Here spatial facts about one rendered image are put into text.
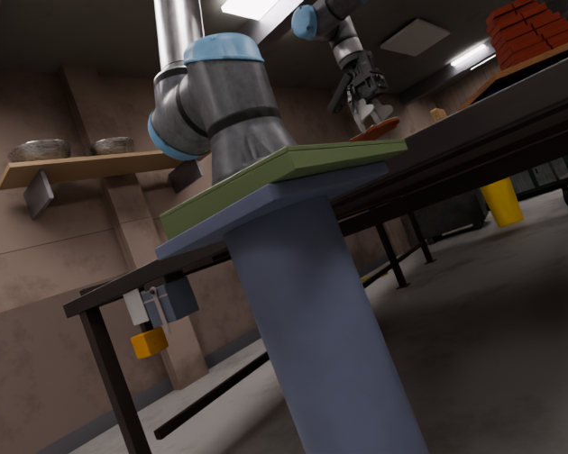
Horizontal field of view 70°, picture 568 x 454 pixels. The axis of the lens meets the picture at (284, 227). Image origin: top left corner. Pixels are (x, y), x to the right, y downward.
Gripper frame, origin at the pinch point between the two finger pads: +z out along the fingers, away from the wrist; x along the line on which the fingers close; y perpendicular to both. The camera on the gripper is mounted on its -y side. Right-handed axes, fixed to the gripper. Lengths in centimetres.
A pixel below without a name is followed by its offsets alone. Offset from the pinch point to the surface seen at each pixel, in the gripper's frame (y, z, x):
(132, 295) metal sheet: -89, 17, -37
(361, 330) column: 17, 35, -57
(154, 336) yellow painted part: -87, 33, -36
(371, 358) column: 17, 39, -57
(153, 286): -73, 17, -37
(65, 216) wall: -295, -69, 25
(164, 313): -71, 27, -38
